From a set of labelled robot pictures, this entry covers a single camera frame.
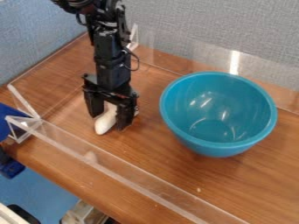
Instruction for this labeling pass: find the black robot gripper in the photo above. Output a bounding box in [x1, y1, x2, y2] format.
[82, 52, 138, 130]

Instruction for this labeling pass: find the white brown-capped toy mushroom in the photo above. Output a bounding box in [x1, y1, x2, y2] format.
[95, 102, 118, 135]

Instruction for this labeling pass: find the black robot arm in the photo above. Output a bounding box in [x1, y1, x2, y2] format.
[51, 0, 138, 130]

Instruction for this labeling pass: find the blue plastic bowl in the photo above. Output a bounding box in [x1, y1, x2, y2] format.
[159, 71, 278, 158]

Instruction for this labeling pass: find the blue clamp at table edge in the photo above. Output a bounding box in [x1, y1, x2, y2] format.
[0, 102, 29, 179]

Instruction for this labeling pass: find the black white object bottom-left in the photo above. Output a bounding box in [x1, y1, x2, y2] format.
[0, 203, 42, 224]

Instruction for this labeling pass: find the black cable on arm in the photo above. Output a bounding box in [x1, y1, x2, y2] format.
[122, 47, 141, 72]

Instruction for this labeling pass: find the clear acrylic barrier wall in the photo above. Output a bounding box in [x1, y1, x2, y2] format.
[0, 26, 299, 224]

